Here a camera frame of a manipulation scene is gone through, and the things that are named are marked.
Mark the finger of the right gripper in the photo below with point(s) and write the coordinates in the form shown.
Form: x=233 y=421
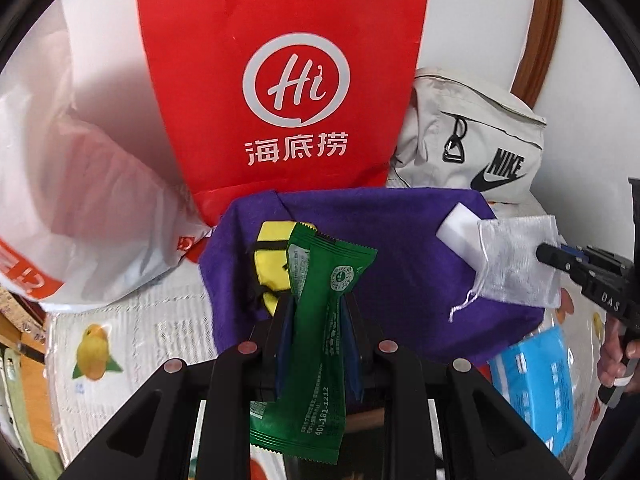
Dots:
x=577 y=269
x=600 y=258

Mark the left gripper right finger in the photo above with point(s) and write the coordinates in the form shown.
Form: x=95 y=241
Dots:
x=426 y=420

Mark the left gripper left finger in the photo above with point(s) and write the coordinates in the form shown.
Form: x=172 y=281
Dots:
x=190 y=421

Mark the white mesh drawstring pouch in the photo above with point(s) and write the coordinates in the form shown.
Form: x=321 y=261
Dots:
x=512 y=273

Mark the blue tissue pack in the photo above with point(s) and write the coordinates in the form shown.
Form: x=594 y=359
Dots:
x=534 y=377

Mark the green snack sachet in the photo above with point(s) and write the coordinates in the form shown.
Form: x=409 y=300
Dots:
x=307 y=420

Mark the right hand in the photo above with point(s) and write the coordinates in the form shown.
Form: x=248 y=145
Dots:
x=610 y=366

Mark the fruit print tablecloth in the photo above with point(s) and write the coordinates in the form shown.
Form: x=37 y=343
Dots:
x=96 y=359

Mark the purple towel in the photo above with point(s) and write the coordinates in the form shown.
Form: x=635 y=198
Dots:
x=410 y=288

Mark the beige Nike waist bag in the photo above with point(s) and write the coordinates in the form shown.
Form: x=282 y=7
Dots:
x=464 y=132

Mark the yellow black small pouch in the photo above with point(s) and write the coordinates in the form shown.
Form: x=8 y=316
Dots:
x=269 y=264

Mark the white Miniso plastic bag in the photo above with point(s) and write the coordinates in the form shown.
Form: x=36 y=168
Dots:
x=83 y=222

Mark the red Haidilao paper bag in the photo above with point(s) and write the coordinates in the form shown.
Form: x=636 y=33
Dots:
x=284 y=95

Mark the brown wooden door frame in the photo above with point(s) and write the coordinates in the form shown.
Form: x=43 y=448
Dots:
x=542 y=33

